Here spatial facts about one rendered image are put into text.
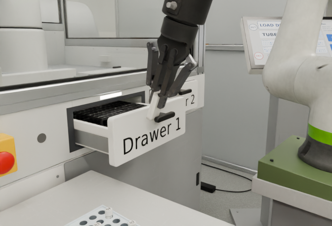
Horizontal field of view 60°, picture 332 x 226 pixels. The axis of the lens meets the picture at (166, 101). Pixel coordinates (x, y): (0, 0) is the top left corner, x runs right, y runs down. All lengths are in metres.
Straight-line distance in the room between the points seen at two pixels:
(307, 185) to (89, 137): 0.50
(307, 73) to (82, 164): 0.60
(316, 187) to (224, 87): 1.83
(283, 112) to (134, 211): 1.10
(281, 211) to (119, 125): 0.45
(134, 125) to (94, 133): 0.10
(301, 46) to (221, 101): 1.72
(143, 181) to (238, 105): 1.56
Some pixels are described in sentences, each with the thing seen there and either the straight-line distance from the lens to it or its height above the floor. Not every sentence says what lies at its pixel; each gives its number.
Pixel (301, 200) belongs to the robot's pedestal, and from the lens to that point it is 0.74.
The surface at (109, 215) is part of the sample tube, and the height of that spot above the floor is 0.80.
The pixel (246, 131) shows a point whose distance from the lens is 2.45.
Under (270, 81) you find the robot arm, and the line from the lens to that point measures 0.83.
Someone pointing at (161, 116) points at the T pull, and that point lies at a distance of 0.68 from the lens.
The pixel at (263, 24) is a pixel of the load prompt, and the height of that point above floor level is 1.16.
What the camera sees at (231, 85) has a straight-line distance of 2.43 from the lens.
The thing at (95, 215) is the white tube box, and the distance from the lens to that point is 0.54.
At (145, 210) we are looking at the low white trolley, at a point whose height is 0.76.
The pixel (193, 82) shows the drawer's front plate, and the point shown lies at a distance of 1.14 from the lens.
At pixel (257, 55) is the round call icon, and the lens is 1.39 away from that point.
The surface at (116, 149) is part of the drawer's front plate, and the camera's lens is 0.64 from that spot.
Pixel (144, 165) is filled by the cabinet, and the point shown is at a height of 0.68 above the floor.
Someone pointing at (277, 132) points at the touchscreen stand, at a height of 0.62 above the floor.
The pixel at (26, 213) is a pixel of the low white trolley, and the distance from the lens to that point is 0.66.
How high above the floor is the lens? 1.09
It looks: 12 degrees down
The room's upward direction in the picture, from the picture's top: straight up
